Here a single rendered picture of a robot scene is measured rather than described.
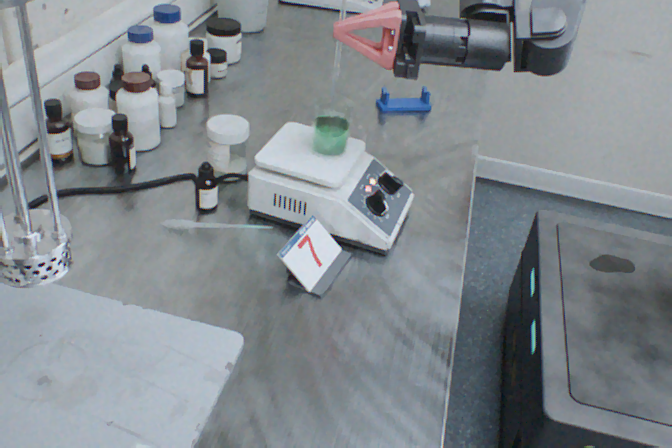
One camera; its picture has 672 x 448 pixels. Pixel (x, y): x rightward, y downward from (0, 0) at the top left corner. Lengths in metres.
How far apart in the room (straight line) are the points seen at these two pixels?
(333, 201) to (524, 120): 1.68
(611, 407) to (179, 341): 0.85
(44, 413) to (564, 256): 1.23
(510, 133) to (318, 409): 1.90
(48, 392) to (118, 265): 0.19
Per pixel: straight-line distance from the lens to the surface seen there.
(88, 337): 0.72
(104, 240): 0.85
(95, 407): 0.66
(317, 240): 0.81
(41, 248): 0.57
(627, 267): 1.66
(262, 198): 0.85
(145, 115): 0.99
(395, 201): 0.88
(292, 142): 0.88
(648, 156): 2.54
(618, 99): 2.42
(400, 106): 1.19
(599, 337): 1.44
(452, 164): 1.06
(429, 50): 0.77
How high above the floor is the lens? 1.28
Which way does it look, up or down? 34 degrees down
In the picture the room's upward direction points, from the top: 8 degrees clockwise
